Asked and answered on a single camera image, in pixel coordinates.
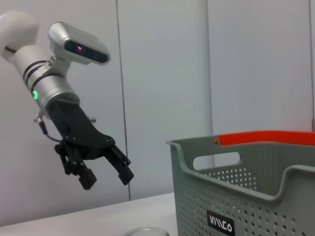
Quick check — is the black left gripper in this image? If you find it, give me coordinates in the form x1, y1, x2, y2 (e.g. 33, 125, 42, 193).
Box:
46, 99, 135, 191

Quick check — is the glass teacup with black holder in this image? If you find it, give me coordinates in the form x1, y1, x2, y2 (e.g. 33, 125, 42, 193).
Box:
123, 226, 170, 236

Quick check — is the grey-green perforated storage basket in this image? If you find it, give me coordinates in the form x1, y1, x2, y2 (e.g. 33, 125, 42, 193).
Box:
165, 134, 315, 236

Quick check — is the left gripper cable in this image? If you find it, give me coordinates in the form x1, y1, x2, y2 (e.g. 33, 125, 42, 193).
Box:
33, 112, 63, 143

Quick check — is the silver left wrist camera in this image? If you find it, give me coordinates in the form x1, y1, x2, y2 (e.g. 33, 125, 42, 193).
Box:
47, 21, 110, 77

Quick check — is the orange basket handle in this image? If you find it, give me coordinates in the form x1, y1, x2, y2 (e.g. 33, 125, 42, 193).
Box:
213, 130, 315, 147

